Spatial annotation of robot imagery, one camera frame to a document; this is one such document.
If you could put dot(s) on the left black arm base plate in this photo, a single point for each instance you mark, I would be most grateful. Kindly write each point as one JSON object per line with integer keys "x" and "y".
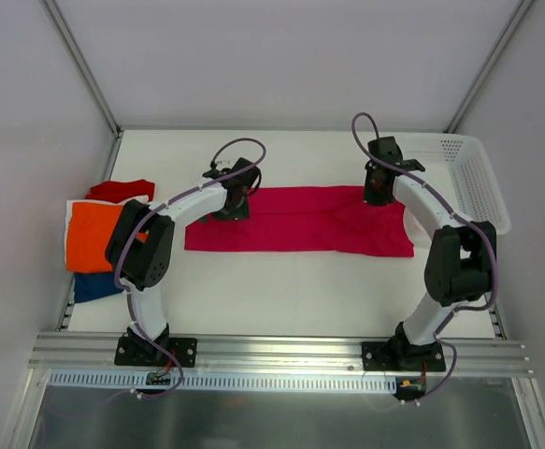
{"x": 134, "y": 351}

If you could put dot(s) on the orange folded t-shirt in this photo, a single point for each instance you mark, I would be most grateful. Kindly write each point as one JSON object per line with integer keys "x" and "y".
{"x": 89, "y": 233}

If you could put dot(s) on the right aluminium frame post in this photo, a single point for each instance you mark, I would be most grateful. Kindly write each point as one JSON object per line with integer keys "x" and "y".
{"x": 487, "y": 68}

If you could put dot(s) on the white slotted cable duct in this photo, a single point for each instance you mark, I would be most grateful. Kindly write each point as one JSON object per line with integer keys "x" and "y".
{"x": 145, "y": 380}

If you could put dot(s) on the red folded t-shirt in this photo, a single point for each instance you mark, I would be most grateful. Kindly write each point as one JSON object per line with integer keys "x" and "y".
{"x": 118, "y": 191}

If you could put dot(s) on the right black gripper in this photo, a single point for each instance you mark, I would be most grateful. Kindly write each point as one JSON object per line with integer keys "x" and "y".
{"x": 377, "y": 195}

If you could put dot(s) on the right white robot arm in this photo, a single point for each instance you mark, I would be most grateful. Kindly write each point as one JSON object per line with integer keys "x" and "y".
{"x": 461, "y": 263}

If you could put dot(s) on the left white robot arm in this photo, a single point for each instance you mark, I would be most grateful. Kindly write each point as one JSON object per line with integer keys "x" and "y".
{"x": 141, "y": 243}

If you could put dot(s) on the left aluminium frame post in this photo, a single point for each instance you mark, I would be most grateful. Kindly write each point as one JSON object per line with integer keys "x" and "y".
{"x": 73, "y": 49}

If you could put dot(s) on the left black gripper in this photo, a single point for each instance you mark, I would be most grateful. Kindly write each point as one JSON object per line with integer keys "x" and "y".
{"x": 231, "y": 211}

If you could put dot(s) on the aluminium mounting rail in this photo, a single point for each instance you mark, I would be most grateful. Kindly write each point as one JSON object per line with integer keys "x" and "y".
{"x": 287, "y": 355}

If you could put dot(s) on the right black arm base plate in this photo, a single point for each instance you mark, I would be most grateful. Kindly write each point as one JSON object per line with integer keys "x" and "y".
{"x": 397, "y": 354}

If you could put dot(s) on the pink t-shirt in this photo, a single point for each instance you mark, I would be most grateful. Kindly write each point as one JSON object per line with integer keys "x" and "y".
{"x": 307, "y": 219}

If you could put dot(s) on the white plastic mesh basket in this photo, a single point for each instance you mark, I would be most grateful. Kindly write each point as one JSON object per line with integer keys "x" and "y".
{"x": 458, "y": 167}

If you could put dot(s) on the aluminium frame post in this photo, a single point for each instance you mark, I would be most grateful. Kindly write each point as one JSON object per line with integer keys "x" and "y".
{"x": 487, "y": 68}
{"x": 73, "y": 49}

